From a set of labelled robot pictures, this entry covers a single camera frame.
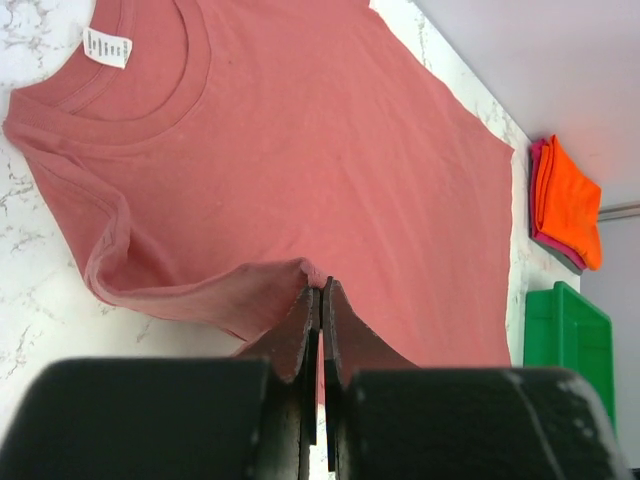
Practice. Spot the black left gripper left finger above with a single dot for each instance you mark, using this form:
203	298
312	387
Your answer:
248	417

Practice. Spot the pink t shirt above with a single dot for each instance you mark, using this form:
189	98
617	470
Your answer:
252	148

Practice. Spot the white care label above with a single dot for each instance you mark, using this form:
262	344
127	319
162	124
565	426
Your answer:
105	49

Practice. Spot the folded grey t shirt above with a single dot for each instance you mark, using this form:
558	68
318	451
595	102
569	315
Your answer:
565	255

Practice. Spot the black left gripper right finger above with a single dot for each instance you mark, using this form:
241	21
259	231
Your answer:
387	418

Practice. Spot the green plastic tray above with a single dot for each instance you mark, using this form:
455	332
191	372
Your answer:
564	329

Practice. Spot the aluminium right corner post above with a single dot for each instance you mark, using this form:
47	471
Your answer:
619	212

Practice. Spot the folded orange t shirt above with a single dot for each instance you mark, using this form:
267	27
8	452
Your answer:
572	204

